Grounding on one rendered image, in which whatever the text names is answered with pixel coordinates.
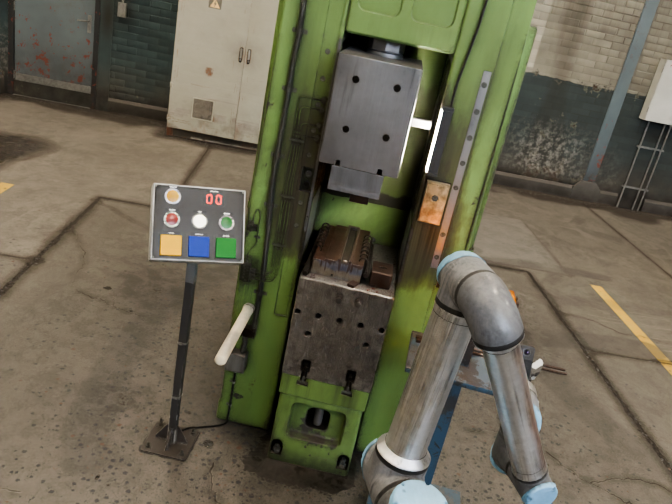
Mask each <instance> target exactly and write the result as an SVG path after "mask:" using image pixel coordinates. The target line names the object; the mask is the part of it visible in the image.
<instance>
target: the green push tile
mask: <svg viewBox="0 0 672 504"><path fill-rule="evenodd" d="M215 258H229V259H235V258H236V239H235V238H216V250H215Z"/></svg>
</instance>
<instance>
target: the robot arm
mask: <svg viewBox="0 0 672 504"><path fill-rule="evenodd" d="M437 281H438V283H439V284H440V286H439V289H438V292H437V295H436V297H435V304H434V306H433V309H432V312H431V315H430V318H429V320H428V323H427V326H426V329H425V331H424V334H423V337H422V340H421V343H420V345H419V348H418V351H417V354H416V357H415V359H414V362H413V365H412V368H411V370H410V373H409V376H408V379H407V382H406V384H405V387H404V390H403V393H402V395H401V398H400V401H399V404H398V407H397V409H396V412H395V415H394V418H393V421H392V423H391V426H390V429H389V432H388V433H385V434H383V435H381V436H380V437H379V438H378V439H377V438H376V439H375V440H373V441H372V442H371V443H370V444H369V445H368V446H367V447H366V448H365V450H364V452H363V454H362V458H361V467H362V474H363V478H364V480H365V482H366V485H367V488H368V491H369V494H370V497H371V500H372V503H373V504H448V503H447V501H446V499H445V497H444V496H443V495H442V493H441V492H440V491H439V490H438V489H436V488H435V487H434V486H432V485H429V486H428V485H426V483H425V474H426V472H427V470H428V467H429V464H430V461H431V457H430V454H429V451H428V450H427V449H428V446H429V444H430V441H431V438H432V436H433V433H434V431H435V428H436V426H437V423H438V421H439V418H440V415H441V413H442V410H443V408H444V405H445V403H446V400H447V397H448V395H449V392H450V390H451V387H452V385H453V382H454V380H455V377H456V374H457V372H458V369H459V367H460V364H461V362H462V359H463V356H464V354H465V351H466V349H467V346H468V344H469V341H470V339H471V336H472V340H473V343H474V345H475V346H476V347H477V348H478V349H480V350H482V352H483V356H484V360H485V364H486V368H487V372H488V375H489V379H490V383H491V387H492V391H493V395H494V399H495V403H496V407H497V411H498V415H499V419H500V423H501V425H500V427H499V430H498V433H497V436H496V439H495V441H494V444H493V445H492V448H491V453H490V461H491V463H492V465H493V466H494V467H495V468H496V469H497V470H498V471H499V472H501V473H503V474H505V475H507V476H508V477H509V479H510V480H511V482H512V484H513V485H514V487H515V489H516V490H517V492H518V493H519V495H520V497H521V500H522V501H523V502H524V503H525V504H551V503H552V502H553V501H554V500H555V498H556V497H557V493H558V490H557V488H556V485H555V483H553V482H552V480H551V478H550V476H549V471H548V467H547V463H546V461H545V458H544V453H543V448H542V444H541V439H540V434H539V431H540V429H541V424H542V417H541V413H540V410H539V401H538V398H537V392H536V388H535V386H534V385H533V384H532V383H531V381H532V380H534V379H535V378H536V376H538V375H539V374H540V371H541V369H542V365H543V361H542V360H541V359H538V360H537V361H535V363H533V358H534V353H535V348H534V347H533V346H530V345H525V344H520V343H521V342H522V340H523V339H524V336H525V331H524V326H523V322H522V319H521V316H520V313H519V310H518V308H517V305H516V303H515V301H514V299H513V297H512V295H511V293H510V291H509V289H508V288H507V286H506V285H505V283H504V282H503V280H502V279H501V278H500V277H499V276H498V275H497V274H496V273H495V272H494V271H493V270H492V269H491V268H490V267H489V266H488V265H487V264H486V262H485V261H484V260H483V259H482V258H481V257H479V256H478V255H476V254H475V253H473V252H470V251H457V252H454V253H452V254H451V255H448V256H447V257H445V258H444V259H443V260H442V261H441V263H440V264H439V266H438V268H437ZM531 377H532V380H531V379H530V378H531Z"/></svg>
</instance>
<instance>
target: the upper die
mask: <svg viewBox="0 0 672 504"><path fill-rule="evenodd" d="M339 165H340V160H337V162H336V164H335V165H332V166H331V171H330V176H329V181H328V186H327V189H331V190H336V191H340V192H345V193H349V194H354V195H358V196H363V197H367V198H372V199H376V200H379V197H380V192H381V188H382V183H383V179H384V176H382V170H381V169H378V171H377V174H373V173H369V172H364V171H359V170H355V169H350V168H346V167H341V166H339Z"/></svg>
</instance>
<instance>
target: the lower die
mask: <svg viewBox="0 0 672 504"><path fill-rule="evenodd" d="M350 227H353V228H357V229H358V230H357V234H356V238H355V242H354V245H353V249H352V253H351V257H350V261H349V264H344V263H341V257H342V254H343V250H344V247H345V244H346V240H347V237H348V234H349V230H350ZM366 235H370V231H365V230H361V229H360V228H359V227H355V226H351V225H349V226H348V227H346V226H341V225H337V226H332V225H330V229H329V233H328V236H327V238H326V239H325V236H324V235H323V236H322V237H324V239H325V244H324V246H323V247H322V251H320V249H321V248H320V246H318V248H317V250H316V253H315V255H314V258H313V262H312V267H311V273H314V274H318V275H323V276H327V277H331V278H336V279H340V280H345V281H349V282H350V281H351V280H353V281H356V282H359V283H360V279H361V275H362V270H363V266H364V261H365V259H362V260H361V261H360V262H359V259H360V258H365V256H366V255H362V256H361V257H360V255H361V254H363V253H365V254H366V251H363V252H362V253H361V251H362V249H361V248H362V247H363V246H362V244H363V243H364V242H363V240H364V236H366ZM331 274H333V276H330V275H331ZM359 283H358V284H359Z"/></svg>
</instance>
